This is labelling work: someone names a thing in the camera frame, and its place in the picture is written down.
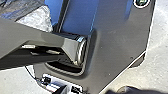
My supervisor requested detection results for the small white connector box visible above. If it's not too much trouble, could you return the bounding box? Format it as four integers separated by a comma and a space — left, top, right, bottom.
40, 73, 85, 94

